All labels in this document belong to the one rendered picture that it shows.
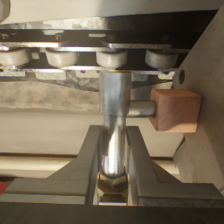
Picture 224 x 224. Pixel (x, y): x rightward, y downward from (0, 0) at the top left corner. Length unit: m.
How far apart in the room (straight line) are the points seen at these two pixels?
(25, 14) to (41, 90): 0.15
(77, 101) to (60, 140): 0.13
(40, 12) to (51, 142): 0.28
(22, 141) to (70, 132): 0.13
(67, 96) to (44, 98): 0.04
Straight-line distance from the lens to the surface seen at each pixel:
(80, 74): 0.26
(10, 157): 0.48
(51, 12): 0.19
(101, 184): 0.17
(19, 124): 0.39
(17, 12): 0.20
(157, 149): 0.41
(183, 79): 0.19
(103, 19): 0.21
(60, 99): 0.31
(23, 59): 0.24
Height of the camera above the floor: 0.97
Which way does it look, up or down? 48 degrees down
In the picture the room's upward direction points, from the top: 178 degrees counter-clockwise
